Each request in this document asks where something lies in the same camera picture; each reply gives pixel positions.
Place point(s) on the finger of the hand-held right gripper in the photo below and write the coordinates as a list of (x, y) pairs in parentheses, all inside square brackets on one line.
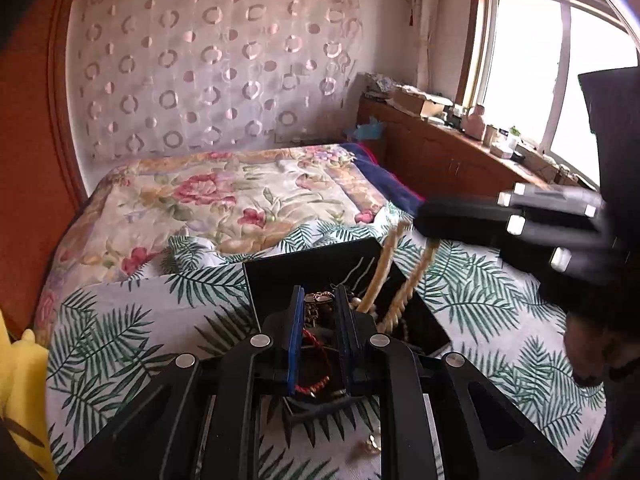
[(460, 217), (555, 197)]

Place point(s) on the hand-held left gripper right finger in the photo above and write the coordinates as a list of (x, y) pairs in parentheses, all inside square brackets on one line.
[(346, 335)]

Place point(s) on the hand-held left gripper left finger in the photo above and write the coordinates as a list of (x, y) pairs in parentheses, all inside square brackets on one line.
[(295, 340)]

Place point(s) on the black cardboard box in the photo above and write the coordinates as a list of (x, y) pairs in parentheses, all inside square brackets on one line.
[(280, 280)]

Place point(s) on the person's right hand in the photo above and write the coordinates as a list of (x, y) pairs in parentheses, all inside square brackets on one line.
[(587, 355)]

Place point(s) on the low wooden cabinet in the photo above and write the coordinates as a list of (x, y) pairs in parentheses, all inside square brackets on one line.
[(450, 160)]

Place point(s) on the tissue box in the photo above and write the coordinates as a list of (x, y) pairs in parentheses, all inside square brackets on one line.
[(501, 150)]

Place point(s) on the green-capped bottle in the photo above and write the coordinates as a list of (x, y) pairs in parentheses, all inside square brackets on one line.
[(512, 137)]

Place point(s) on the navy blue blanket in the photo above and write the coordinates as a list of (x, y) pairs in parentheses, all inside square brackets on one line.
[(385, 175)]

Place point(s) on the leaf-print cloth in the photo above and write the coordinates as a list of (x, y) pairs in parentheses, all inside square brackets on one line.
[(475, 310)]

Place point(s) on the pink thermos jug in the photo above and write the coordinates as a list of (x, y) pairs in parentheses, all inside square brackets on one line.
[(475, 120)]

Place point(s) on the open cardboard box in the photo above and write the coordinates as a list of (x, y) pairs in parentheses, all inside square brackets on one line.
[(417, 102)]

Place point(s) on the blue bag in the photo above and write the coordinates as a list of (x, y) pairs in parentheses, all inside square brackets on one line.
[(367, 129)]

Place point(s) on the window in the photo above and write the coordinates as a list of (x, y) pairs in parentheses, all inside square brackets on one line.
[(530, 60)]

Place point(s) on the patterned cloth bundle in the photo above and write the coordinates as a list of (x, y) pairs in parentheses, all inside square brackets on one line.
[(382, 84)]

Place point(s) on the floral quilt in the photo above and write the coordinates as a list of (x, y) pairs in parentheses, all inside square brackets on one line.
[(200, 200)]

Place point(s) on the lace window curtain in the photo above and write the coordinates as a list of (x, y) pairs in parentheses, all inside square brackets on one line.
[(430, 25)]

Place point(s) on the yellow plush toy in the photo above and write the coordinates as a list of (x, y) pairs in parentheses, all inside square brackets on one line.
[(22, 395)]

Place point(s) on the circle-patterned wall curtain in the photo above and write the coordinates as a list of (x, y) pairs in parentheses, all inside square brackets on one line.
[(200, 60)]

